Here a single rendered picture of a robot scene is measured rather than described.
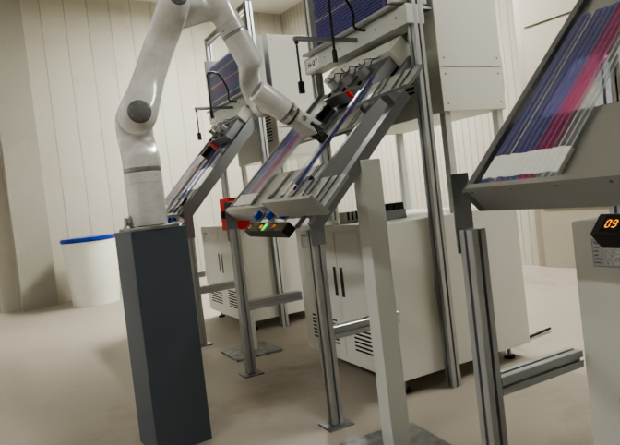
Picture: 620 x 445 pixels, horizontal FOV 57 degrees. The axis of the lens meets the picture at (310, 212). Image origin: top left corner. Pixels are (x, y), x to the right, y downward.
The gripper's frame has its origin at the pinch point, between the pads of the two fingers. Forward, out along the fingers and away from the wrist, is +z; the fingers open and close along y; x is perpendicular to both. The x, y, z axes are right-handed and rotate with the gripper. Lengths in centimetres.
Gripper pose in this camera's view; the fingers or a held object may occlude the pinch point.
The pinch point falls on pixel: (324, 139)
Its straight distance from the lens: 215.4
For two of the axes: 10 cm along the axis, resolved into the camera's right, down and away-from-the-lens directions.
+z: 7.7, 5.0, 3.9
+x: -4.3, 8.7, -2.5
